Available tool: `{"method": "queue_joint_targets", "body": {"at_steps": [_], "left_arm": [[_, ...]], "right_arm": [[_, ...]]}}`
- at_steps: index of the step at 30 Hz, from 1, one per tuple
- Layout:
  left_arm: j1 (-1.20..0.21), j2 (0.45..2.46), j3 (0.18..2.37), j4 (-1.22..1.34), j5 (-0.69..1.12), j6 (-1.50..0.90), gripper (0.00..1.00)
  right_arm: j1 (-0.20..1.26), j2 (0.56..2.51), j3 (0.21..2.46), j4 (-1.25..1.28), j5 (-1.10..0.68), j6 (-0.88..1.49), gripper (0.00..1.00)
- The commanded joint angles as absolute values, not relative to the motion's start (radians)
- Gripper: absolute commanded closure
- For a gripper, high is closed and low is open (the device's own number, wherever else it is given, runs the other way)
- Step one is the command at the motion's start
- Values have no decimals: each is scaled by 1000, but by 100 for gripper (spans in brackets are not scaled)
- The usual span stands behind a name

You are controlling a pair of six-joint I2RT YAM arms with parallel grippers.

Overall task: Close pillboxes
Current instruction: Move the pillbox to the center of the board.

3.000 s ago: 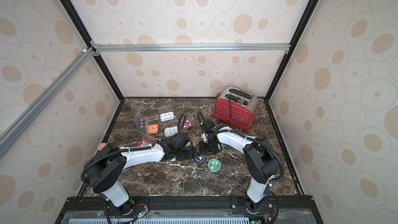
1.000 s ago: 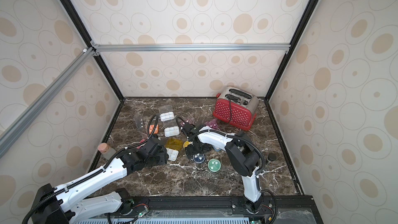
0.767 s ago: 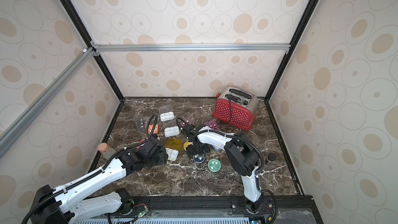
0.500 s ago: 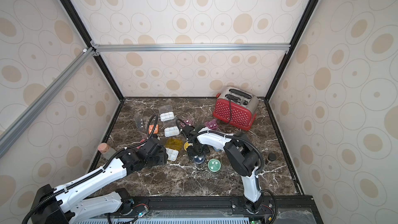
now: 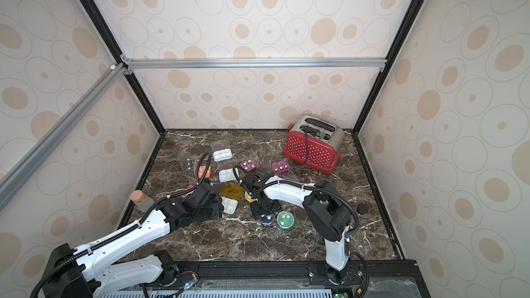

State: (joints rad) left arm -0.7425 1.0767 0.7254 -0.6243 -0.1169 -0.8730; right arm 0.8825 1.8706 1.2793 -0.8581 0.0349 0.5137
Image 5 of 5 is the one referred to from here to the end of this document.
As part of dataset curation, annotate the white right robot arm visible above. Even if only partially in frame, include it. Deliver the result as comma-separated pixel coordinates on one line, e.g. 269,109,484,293
231,165,360,284

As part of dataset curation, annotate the small black cap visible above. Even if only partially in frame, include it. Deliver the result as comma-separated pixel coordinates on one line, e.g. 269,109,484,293
356,204,369,215

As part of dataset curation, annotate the orange pillbox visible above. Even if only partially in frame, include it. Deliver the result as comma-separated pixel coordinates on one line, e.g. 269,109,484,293
197,166,211,179

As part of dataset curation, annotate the aluminium frame crossbar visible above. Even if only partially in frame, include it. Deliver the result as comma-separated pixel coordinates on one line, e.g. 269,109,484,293
114,57,387,73

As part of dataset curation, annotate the aluminium frame side bar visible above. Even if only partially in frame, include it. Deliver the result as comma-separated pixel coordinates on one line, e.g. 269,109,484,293
1,63,125,208

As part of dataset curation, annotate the white pillbox with amber lid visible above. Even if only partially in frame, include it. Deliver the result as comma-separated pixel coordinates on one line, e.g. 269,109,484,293
219,183,245,215

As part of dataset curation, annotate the purple pillbox right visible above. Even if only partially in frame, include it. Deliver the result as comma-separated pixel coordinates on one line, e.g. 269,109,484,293
271,158,291,175

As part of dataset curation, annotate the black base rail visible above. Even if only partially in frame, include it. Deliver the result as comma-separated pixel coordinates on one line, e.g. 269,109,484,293
99,259,423,297

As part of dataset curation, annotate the yellow round pillbox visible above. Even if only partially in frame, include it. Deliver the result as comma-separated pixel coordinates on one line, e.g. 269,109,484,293
245,193,256,203

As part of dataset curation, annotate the white pillbox clear lid rear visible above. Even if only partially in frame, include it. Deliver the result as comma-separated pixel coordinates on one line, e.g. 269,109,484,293
211,139,233,162

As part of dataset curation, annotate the purple pillbox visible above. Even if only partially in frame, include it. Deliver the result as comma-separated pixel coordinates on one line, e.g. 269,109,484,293
240,155,259,172
271,158,291,175

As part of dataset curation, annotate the green round pillbox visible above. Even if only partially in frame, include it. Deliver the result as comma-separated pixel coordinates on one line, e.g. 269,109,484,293
276,211,295,230

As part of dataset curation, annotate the white pillbox clear lid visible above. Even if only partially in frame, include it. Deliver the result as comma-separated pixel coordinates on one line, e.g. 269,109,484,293
218,156,237,183
211,139,233,162

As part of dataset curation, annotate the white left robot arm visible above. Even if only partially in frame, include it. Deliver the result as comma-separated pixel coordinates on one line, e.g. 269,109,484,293
30,177,224,297

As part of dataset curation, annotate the red and silver toaster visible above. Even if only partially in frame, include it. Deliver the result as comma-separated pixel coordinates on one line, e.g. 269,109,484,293
283,115,345,174

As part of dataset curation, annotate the clear small pillbox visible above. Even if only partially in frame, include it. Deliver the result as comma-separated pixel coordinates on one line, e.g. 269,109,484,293
179,152,195,176

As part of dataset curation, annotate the dark blue round pillbox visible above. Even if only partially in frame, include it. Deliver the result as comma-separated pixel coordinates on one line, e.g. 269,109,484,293
259,215,275,226

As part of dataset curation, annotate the white pillbox clear lid front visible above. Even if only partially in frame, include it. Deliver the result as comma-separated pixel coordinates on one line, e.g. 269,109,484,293
218,156,237,183

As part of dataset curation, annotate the purple pillbox left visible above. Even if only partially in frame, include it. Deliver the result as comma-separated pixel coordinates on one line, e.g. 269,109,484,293
240,155,259,172

